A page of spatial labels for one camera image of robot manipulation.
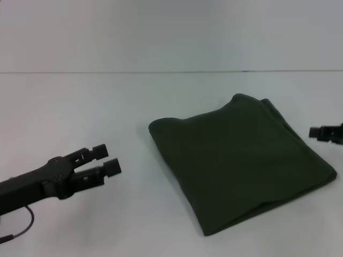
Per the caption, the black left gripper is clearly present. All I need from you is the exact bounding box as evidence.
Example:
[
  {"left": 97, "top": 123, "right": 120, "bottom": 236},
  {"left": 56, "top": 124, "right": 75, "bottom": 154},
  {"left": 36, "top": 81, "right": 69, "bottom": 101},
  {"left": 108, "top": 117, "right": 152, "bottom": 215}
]
[{"left": 0, "top": 143, "right": 122, "bottom": 218}]

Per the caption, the black wrist cable with plug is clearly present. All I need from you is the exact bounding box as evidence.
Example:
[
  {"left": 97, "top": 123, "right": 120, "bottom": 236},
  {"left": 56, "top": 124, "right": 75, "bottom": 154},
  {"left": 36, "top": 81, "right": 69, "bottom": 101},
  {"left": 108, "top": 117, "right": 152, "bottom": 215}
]
[{"left": 0, "top": 205, "right": 35, "bottom": 242}]

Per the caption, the dark green t-shirt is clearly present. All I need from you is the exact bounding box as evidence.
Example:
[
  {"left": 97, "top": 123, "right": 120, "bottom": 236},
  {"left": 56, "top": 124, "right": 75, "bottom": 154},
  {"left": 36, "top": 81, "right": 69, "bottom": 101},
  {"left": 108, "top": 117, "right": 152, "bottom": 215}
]
[{"left": 147, "top": 93, "right": 338, "bottom": 237}]

